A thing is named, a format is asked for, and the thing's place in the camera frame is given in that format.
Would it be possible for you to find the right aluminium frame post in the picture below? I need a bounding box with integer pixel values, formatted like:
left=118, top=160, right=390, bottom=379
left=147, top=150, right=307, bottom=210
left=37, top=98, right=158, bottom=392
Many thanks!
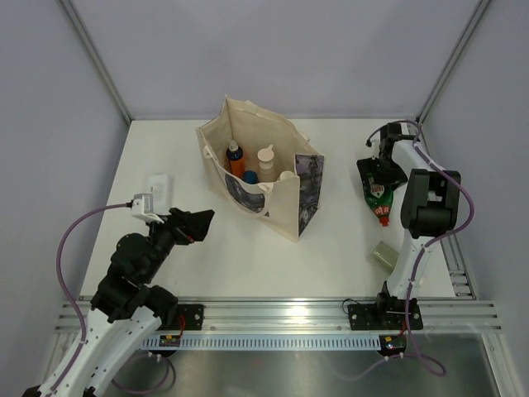
left=416, top=0, right=493, bottom=124

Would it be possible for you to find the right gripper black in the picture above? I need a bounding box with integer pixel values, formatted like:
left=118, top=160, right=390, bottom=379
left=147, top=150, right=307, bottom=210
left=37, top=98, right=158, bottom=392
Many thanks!
left=357, top=155, right=408, bottom=194

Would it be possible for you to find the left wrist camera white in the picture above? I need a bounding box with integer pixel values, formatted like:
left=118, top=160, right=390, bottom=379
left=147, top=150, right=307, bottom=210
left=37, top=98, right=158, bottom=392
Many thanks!
left=130, top=194, right=163, bottom=223

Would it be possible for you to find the lying green bottle beige cap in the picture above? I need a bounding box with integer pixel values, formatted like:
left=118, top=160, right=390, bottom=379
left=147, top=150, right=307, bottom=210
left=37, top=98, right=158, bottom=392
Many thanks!
left=370, top=241, right=399, bottom=273

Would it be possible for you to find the beige pump bottle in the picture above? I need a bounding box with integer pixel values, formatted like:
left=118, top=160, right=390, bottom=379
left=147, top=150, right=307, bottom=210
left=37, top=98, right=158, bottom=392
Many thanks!
left=257, top=145, right=277, bottom=183

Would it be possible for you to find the beige canvas tote bag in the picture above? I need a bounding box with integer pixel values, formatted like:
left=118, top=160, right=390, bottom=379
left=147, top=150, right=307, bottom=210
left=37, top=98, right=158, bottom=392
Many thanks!
left=196, top=98, right=325, bottom=242

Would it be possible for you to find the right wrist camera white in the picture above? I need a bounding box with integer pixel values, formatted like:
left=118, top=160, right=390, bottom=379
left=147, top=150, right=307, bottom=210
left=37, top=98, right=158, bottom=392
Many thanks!
left=366, top=138, right=380, bottom=159

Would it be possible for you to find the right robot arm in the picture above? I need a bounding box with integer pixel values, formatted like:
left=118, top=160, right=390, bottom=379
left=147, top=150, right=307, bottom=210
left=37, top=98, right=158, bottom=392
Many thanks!
left=356, top=120, right=461, bottom=328

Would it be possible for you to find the left aluminium frame post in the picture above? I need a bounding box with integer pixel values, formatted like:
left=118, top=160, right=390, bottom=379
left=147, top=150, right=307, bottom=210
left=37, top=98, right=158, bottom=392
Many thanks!
left=56, top=0, right=133, bottom=127

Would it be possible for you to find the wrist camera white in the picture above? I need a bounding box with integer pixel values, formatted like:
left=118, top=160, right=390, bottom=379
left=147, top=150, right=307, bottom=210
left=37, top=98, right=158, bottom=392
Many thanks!
left=366, top=138, right=380, bottom=159
left=130, top=194, right=163, bottom=223

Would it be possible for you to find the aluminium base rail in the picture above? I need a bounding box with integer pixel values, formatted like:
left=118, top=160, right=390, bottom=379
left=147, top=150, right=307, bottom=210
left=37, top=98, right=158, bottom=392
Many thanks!
left=53, top=297, right=503, bottom=334

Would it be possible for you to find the orange blue spray bottle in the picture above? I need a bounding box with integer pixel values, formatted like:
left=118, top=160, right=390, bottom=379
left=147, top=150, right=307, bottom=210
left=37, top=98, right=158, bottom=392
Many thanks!
left=226, top=140, right=245, bottom=179

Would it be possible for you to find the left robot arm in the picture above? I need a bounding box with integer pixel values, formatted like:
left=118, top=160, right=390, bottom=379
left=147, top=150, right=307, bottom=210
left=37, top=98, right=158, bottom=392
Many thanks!
left=24, top=199, right=215, bottom=396

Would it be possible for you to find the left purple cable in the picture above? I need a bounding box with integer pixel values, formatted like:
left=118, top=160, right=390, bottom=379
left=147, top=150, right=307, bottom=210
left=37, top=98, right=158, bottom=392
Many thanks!
left=39, top=200, right=177, bottom=394

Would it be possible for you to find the aluminium frame post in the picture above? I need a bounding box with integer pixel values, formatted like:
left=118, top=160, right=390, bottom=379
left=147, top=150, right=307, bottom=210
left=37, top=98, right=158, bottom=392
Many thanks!
left=416, top=0, right=493, bottom=124
left=56, top=0, right=133, bottom=127

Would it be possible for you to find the white bottle black cap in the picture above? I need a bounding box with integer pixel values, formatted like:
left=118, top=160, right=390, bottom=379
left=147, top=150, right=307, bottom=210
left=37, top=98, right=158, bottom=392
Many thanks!
left=147, top=173, right=172, bottom=206

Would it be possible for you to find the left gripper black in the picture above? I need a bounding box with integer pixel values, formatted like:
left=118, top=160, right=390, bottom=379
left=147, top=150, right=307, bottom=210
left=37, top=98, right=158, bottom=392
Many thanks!
left=141, top=208, right=214, bottom=283

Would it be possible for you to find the white slotted cable duct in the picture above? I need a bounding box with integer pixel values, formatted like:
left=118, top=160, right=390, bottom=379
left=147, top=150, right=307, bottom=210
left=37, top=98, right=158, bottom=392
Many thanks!
left=139, top=334, right=381, bottom=352

